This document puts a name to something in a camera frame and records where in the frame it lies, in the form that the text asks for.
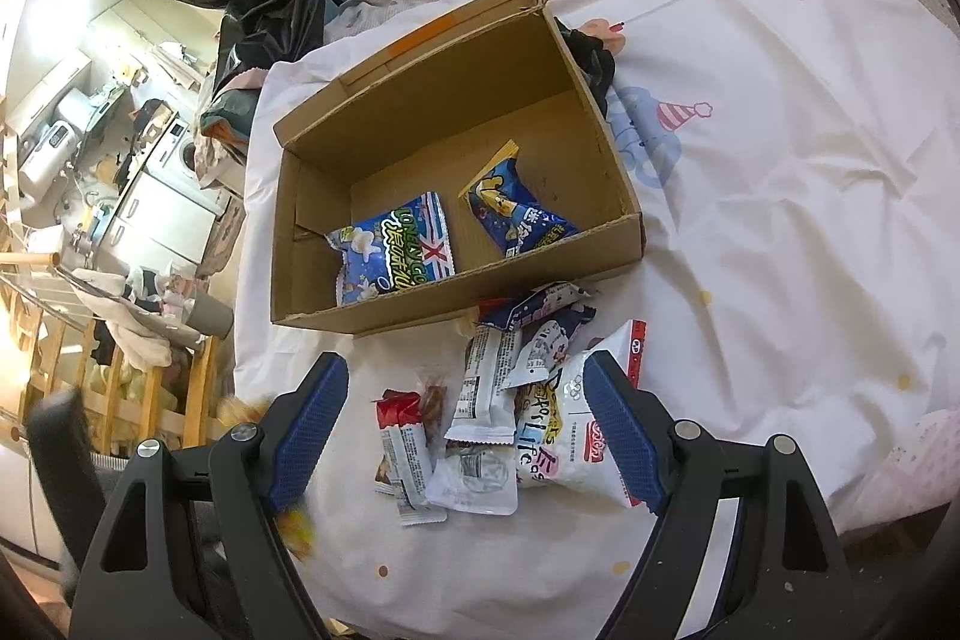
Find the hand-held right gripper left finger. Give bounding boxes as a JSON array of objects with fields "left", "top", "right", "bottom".
[{"left": 69, "top": 351, "right": 351, "bottom": 640}]

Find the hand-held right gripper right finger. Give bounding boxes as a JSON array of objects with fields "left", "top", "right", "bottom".
[{"left": 581, "top": 346, "right": 871, "bottom": 640}]

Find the large white red-edged snack packet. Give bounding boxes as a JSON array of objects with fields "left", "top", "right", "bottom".
[{"left": 514, "top": 319, "right": 647, "bottom": 510}]

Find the red white snack bar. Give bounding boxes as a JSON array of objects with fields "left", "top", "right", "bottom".
[{"left": 373, "top": 389, "right": 447, "bottom": 527}]

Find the small brown candy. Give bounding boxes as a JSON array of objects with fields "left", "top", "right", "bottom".
[{"left": 420, "top": 385, "right": 449, "bottom": 446}]

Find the cardboard box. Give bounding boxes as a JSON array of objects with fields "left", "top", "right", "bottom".
[{"left": 270, "top": 0, "right": 646, "bottom": 335}]

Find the yellow wrapped candy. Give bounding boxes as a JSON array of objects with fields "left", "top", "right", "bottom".
[{"left": 277, "top": 505, "right": 320, "bottom": 547}]

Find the dark blue white snack packet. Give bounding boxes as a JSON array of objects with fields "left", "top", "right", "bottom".
[{"left": 517, "top": 302, "right": 599, "bottom": 386}]

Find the long white grey snack packet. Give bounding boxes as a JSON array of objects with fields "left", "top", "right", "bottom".
[{"left": 444, "top": 325, "right": 524, "bottom": 446}]

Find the white cloth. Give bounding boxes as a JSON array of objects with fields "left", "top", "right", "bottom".
[{"left": 75, "top": 269, "right": 196, "bottom": 371}]

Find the grey cup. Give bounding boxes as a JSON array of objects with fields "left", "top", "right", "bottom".
[{"left": 184, "top": 291, "right": 235, "bottom": 341}]

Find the clear white snack packet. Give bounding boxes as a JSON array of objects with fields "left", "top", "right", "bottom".
[{"left": 424, "top": 441, "right": 520, "bottom": 515}]

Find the blue yellow-edged snack packet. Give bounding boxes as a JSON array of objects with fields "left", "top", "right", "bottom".
[{"left": 459, "top": 140, "right": 582, "bottom": 257}]

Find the white printed blanket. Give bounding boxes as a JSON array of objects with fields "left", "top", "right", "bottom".
[{"left": 232, "top": 0, "right": 960, "bottom": 640}]

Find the pink blanket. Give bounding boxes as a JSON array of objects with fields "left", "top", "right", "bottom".
[{"left": 855, "top": 407, "right": 960, "bottom": 536}]

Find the white washing machine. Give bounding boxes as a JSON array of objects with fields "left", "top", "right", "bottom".
[{"left": 142, "top": 115, "right": 233, "bottom": 221}]

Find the colourful clothes pile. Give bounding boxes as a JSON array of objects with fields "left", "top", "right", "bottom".
[{"left": 196, "top": 70, "right": 263, "bottom": 191}]

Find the white kitchen appliance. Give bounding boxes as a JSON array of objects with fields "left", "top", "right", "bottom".
[{"left": 15, "top": 85, "right": 91, "bottom": 199}]

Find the black cloth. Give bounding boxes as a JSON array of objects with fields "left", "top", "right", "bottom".
[{"left": 559, "top": 26, "right": 617, "bottom": 116}]

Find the wooden rail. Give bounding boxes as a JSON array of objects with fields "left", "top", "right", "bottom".
[{"left": 0, "top": 250, "right": 226, "bottom": 446}]

